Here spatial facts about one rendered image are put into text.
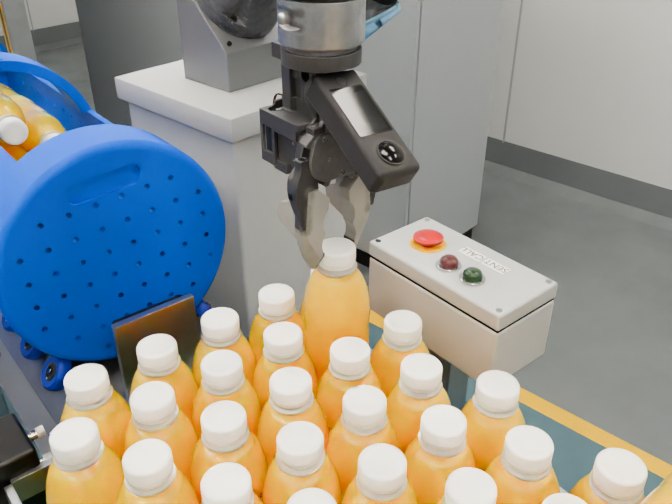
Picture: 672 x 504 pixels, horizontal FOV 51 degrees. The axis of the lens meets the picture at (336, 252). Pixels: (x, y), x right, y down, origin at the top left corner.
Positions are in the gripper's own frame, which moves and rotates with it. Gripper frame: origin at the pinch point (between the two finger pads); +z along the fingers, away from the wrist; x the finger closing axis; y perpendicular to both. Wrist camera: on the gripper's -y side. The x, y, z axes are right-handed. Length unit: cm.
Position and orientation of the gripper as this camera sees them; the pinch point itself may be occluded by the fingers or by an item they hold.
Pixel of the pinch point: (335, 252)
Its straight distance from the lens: 69.8
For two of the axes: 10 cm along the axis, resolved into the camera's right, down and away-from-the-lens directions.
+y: -6.3, -4.0, 6.6
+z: 0.0, 8.5, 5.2
